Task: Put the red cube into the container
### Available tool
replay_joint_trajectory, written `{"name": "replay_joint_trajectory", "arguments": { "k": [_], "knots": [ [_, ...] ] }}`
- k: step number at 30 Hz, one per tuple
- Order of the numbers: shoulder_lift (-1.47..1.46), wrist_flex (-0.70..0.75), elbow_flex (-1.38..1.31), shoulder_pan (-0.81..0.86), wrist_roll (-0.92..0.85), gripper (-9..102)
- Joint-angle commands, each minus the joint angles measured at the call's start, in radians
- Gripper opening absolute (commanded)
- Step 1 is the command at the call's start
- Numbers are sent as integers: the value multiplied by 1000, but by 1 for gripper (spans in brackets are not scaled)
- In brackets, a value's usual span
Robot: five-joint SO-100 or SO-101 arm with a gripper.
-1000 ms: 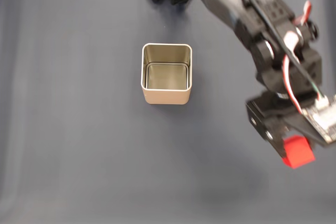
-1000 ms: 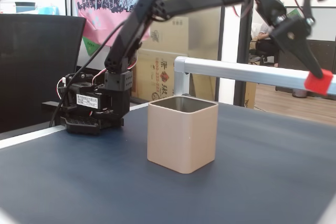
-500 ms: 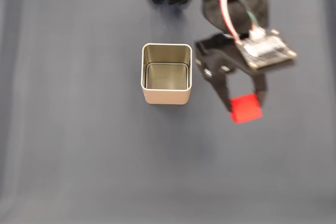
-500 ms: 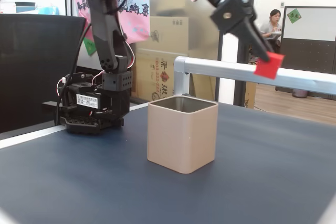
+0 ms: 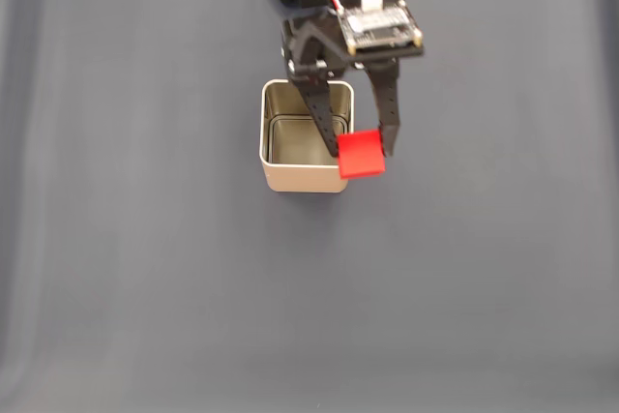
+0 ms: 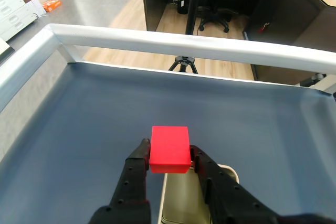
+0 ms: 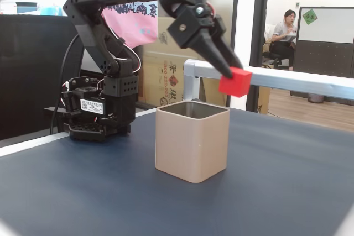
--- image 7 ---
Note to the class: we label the red cube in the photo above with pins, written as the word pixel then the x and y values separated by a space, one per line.
pixel 238 84

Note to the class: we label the beige square metal container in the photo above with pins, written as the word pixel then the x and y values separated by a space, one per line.
pixel 190 147

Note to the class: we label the pink skyline print bag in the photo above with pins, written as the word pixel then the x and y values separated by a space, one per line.
pixel 130 23

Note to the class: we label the person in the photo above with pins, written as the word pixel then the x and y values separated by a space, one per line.
pixel 280 31

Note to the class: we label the cardboard box red print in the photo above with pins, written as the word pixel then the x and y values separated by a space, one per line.
pixel 155 86

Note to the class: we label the small cardboard box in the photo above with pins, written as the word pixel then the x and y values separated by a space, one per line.
pixel 264 100

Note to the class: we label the green diamond sticker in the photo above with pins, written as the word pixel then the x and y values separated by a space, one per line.
pixel 309 16

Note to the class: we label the pink waste bin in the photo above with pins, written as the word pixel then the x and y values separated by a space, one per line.
pixel 315 98

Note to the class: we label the whiteboard partition panel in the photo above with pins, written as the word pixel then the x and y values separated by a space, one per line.
pixel 332 26

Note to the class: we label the teal box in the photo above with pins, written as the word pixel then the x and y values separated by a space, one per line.
pixel 51 11

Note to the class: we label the black mesh chair back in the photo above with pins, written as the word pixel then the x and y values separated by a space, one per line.
pixel 33 67

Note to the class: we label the grey tray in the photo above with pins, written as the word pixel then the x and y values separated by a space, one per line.
pixel 26 8

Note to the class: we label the white box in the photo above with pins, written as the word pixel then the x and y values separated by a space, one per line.
pixel 7 8

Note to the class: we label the dark table mat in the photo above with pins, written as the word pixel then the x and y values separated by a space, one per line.
pixel 83 191

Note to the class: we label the silver glass partition frame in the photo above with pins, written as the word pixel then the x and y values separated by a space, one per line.
pixel 236 20

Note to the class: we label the black door frame post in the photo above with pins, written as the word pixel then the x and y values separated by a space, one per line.
pixel 258 12

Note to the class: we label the aluminium frame rail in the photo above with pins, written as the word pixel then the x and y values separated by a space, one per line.
pixel 290 81

